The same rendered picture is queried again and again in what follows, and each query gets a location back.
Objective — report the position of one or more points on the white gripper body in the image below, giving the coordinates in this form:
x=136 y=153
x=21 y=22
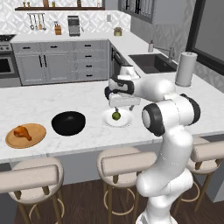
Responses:
x=124 y=100

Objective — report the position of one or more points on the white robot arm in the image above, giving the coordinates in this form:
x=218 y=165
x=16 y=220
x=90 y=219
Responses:
x=172 y=116

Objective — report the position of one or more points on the green lime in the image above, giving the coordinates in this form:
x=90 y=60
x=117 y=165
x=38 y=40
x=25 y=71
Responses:
x=116 y=116

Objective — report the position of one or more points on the black bowl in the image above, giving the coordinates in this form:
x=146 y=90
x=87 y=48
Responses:
x=68 y=124

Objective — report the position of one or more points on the brown chicken drumstick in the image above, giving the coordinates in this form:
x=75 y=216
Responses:
x=22 y=131

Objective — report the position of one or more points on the white round plate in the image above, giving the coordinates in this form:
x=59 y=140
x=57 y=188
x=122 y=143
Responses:
x=127 y=119

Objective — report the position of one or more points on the black dishwasher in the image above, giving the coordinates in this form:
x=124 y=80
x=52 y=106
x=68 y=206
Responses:
x=116 y=62

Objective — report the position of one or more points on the dark sink basin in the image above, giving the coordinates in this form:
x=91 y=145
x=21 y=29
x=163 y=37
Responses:
x=151 y=62

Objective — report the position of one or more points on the beige wooden bar stool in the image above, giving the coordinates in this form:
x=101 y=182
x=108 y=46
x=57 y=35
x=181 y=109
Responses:
x=125 y=164
x=32 y=180
x=207 y=151

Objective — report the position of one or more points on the grey soap dispenser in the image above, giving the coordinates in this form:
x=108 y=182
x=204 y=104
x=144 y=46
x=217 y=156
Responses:
x=150 y=47

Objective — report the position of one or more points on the silver tap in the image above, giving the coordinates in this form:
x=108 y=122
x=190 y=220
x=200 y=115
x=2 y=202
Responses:
x=169 y=53

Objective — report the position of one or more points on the white paper towel roll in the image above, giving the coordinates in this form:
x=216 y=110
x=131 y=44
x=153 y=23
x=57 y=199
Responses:
x=185 y=70

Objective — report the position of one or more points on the gold lidded pot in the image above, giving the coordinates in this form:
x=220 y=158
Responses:
x=117 y=31

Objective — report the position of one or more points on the grey cupboard run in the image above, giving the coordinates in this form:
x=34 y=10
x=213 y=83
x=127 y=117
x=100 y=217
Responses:
x=64 y=61

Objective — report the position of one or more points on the round wooden plate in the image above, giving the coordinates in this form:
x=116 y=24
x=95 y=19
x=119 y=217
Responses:
x=36 y=135

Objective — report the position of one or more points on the silver coffee machine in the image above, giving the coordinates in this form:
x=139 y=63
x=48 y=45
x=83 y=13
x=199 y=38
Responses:
x=73 y=26

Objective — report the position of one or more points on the wooden knife block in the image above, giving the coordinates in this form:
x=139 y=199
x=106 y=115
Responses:
x=58 y=29

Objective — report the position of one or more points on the small pale jar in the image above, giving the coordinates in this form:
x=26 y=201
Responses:
x=99 y=4

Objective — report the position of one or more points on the brown small bottle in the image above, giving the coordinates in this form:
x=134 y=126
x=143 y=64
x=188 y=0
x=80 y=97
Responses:
x=79 y=3

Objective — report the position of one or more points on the black framed window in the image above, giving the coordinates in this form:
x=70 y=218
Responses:
x=208 y=29

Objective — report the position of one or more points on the silver stove with oven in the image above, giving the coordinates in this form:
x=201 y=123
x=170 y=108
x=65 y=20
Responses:
x=7 y=62

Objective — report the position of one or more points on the yellow small bottle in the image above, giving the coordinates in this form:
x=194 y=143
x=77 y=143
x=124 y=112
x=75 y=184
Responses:
x=53 y=3

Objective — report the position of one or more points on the brown wooden board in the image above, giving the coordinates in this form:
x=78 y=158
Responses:
x=45 y=3

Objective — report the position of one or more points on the small glass jar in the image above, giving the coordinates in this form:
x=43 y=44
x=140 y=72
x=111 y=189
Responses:
x=29 y=4
x=24 y=4

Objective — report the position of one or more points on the white wall socket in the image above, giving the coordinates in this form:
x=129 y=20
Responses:
x=108 y=18

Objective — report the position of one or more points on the grey wall cupboards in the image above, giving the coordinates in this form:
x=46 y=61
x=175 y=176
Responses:
x=157 y=10

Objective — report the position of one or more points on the dark wooden wall shelf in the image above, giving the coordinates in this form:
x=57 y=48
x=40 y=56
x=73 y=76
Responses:
x=58 y=8

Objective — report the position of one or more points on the rail with hanging tools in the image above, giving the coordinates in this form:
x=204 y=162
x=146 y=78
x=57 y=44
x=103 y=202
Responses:
x=36 y=22

